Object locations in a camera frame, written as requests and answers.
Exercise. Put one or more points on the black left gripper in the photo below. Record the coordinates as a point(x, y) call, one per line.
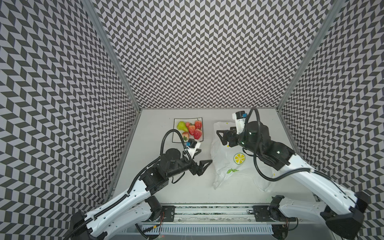
point(200, 169)

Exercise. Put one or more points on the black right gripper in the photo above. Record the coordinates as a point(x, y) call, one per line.
point(230, 137)

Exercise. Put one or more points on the large red fake strawberry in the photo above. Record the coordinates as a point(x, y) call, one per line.
point(185, 136)

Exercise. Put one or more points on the white plastic bag lemon print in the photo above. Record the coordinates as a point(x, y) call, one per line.
point(231, 162)

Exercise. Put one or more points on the green fake pear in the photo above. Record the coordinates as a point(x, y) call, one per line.
point(182, 126)

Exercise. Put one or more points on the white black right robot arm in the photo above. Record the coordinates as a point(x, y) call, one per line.
point(340, 209)

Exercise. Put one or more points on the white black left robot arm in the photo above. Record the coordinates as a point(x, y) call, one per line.
point(138, 203)

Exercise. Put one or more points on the white square plate black rim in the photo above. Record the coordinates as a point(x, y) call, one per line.
point(192, 121)

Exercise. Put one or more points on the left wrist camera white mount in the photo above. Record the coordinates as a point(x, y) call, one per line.
point(192, 144)

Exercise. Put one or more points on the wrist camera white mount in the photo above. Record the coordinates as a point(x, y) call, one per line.
point(192, 144)
point(239, 118)

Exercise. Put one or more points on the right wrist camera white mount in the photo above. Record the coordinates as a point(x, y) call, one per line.
point(239, 118)

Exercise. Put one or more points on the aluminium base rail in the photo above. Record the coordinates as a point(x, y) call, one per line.
point(241, 214)

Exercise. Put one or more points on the aluminium corner post right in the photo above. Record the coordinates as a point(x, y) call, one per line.
point(321, 34)

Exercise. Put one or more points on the aluminium corner post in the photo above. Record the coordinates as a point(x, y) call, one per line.
point(321, 34)
point(95, 20)

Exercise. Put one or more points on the aluminium corner post left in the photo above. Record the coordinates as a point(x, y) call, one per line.
point(95, 20)

